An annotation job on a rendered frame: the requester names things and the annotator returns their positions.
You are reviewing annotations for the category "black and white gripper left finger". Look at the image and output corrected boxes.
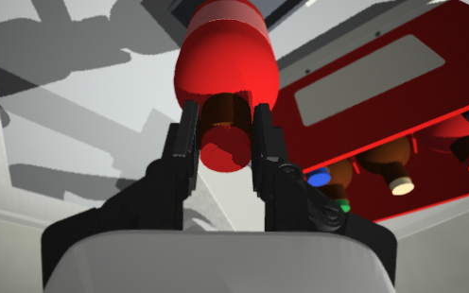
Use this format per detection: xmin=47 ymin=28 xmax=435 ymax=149
xmin=41 ymin=100 xmax=200 ymax=291

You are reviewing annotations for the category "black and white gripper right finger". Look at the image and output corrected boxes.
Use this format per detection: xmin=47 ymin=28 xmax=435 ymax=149
xmin=251 ymin=103 xmax=397 ymax=288

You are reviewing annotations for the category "brown bottle with green cap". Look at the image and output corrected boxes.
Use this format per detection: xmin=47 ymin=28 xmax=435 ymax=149
xmin=314 ymin=158 xmax=353 ymax=212

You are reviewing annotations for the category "brown bottle with cream cap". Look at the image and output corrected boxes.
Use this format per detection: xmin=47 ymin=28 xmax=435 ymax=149
xmin=355 ymin=135 xmax=413 ymax=195

